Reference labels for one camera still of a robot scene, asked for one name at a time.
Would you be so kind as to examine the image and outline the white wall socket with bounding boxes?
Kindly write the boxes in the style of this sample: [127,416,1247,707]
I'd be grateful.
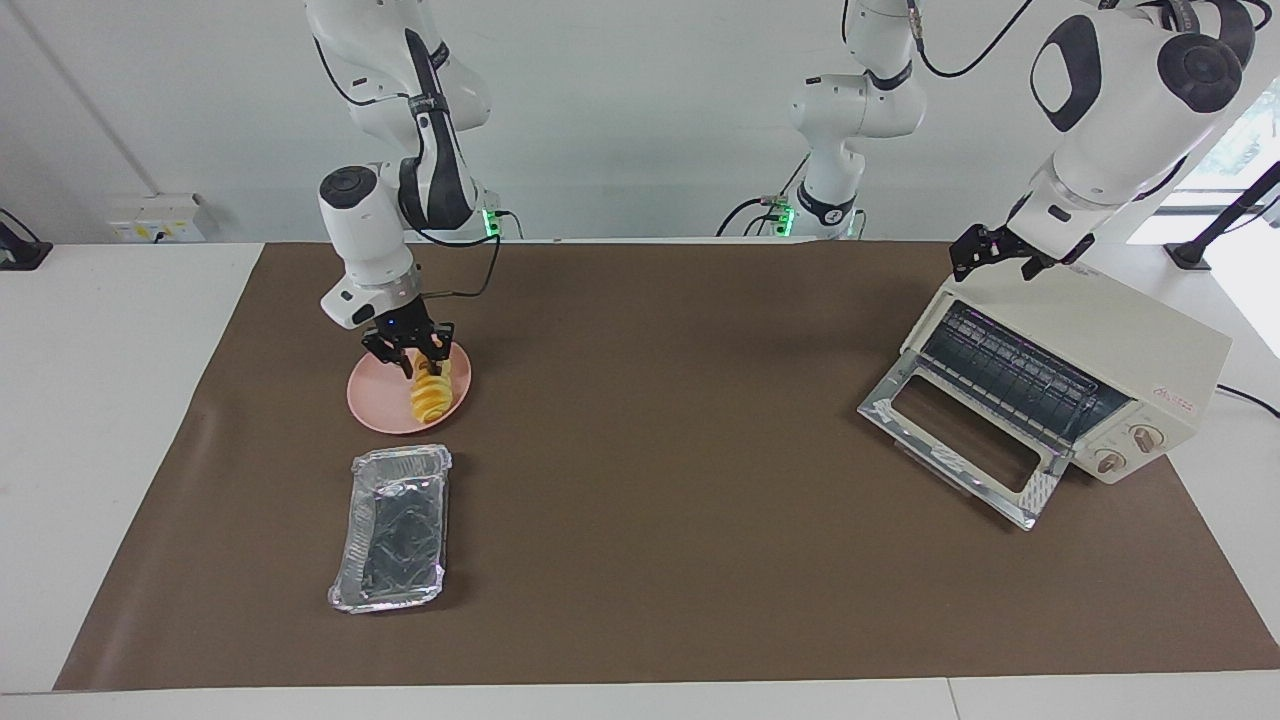
[107,194,207,245]

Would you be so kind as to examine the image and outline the black clamp stand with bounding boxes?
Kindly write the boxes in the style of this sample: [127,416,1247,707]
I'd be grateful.
[1164,160,1280,272]
[0,207,54,272]

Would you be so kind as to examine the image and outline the white toaster oven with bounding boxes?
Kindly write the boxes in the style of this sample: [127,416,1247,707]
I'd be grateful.
[857,262,1234,532]

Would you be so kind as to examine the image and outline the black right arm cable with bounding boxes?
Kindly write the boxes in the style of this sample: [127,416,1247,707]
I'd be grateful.
[400,208,503,301]

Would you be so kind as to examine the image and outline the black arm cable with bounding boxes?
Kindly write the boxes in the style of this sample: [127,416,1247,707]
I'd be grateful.
[904,0,1037,80]
[400,208,503,301]

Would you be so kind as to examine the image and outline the brown table mat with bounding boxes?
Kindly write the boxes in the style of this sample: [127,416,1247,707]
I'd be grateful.
[52,240,1280,693]

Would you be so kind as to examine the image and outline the black arm base cables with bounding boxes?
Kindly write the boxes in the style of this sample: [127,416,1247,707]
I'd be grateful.
[714,152,813,239]

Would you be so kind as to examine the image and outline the pink round plate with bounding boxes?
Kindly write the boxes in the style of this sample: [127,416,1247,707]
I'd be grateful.
[346,340,474,436]

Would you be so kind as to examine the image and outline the aluminium foil tray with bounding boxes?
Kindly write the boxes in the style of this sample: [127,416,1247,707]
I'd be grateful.
[327,444,454,615]

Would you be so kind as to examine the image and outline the glass oven door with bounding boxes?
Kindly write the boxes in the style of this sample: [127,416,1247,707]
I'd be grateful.
[857,364,1073,532]

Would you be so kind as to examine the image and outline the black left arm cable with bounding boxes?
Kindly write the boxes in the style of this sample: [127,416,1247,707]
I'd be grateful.
[904,0,1037,80]

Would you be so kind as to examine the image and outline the black oven power cable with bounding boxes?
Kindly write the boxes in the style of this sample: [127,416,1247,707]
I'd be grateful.
[1214,382,1280,420]

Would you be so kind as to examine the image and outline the yellow striped bread loaf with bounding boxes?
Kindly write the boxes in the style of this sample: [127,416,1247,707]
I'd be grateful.
[407,357,457,427]

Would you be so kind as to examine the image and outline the metal oven wire rack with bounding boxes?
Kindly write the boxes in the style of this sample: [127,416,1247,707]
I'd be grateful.
[918,303,1133,448]

